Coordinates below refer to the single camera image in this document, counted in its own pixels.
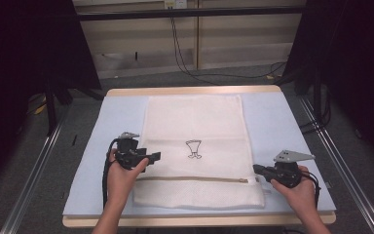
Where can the white mesh laundry bag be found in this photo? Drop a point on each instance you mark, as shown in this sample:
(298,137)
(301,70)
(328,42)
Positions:
(194,123)

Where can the black horizontal bar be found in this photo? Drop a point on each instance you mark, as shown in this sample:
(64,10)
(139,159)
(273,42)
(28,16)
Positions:
(191,13)

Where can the light blue mat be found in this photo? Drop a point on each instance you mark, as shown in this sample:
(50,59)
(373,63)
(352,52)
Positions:
(272,130)

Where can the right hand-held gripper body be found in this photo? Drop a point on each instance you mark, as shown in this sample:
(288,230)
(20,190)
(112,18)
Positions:
(287,169)

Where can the white wall outlet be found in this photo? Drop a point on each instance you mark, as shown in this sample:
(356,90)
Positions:
(176,3)

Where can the black curtain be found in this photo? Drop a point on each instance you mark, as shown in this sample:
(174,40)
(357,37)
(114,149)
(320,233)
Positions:
(19,58)
(357,65)

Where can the wooden table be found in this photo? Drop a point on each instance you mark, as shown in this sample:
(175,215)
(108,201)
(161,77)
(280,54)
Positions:
(191,90)

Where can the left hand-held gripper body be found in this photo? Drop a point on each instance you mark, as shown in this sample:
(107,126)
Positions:
(128,154)

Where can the person's left hand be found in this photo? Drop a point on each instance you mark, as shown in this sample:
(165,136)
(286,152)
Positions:
(121,185)

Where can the metal floor rail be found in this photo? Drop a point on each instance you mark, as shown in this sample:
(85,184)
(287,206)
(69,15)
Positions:
(344,169)
(32,182)

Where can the person's right hand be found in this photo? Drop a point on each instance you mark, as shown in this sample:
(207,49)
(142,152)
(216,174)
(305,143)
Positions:
(300,195)

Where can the yellow tape strip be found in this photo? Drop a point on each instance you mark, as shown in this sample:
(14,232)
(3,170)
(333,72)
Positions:
(40,109)

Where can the black metal stand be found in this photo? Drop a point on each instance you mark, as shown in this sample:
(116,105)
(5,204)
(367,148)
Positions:
(50,110)
(318,97)

